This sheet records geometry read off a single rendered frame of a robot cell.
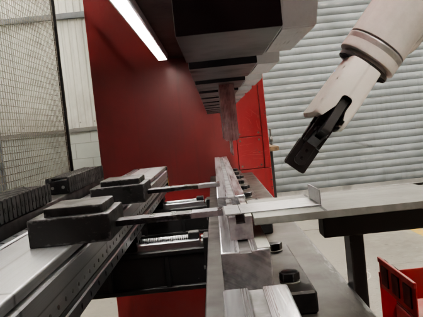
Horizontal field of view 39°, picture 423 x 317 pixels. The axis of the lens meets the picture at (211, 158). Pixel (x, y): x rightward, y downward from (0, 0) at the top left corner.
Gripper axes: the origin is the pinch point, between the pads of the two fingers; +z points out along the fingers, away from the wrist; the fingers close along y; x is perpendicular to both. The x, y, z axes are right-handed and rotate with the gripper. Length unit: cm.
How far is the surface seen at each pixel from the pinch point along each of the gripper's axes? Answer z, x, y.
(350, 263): 8.6, 14.3, 0.6
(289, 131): -53, 80, -758
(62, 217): 24.6, -22.4, 6.0
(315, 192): 3.1, 4.2, 1.9
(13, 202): 33.0, -33.4, -16.4
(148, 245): 36, -10, -58
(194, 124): 7, -21, -215
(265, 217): 9.4, -0.7, 8.7
